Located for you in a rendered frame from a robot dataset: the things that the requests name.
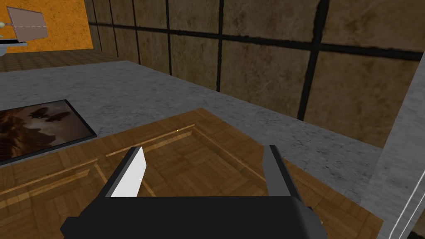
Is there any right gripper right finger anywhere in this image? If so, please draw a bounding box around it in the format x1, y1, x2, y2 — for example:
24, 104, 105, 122
262, 144, 303, 202

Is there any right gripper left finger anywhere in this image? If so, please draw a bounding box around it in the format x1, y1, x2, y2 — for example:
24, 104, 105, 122
98, 146, 147, 198

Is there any brown wooden panelled door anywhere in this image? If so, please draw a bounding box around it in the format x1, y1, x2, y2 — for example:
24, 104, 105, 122
0, 107, 385, 239

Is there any dark framed brown picture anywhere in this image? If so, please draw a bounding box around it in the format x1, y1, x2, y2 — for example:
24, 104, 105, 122
0, 99, 98, 166

